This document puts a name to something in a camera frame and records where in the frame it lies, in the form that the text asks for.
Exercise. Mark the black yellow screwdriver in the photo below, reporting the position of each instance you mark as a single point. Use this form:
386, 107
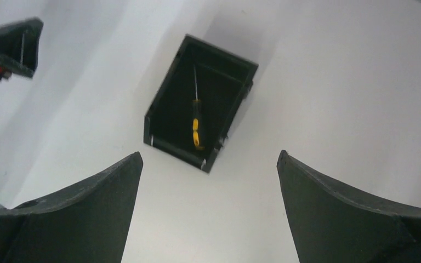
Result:
197, 124

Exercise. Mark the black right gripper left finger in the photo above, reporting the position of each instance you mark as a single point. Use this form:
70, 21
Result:
87, 221

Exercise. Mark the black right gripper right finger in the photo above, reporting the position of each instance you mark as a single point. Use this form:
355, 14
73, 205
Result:
331, 221

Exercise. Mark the black plastic bin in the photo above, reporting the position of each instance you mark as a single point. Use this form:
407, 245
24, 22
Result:
224, 80

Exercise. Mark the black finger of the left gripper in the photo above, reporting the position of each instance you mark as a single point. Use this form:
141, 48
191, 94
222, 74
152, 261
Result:
19, 44

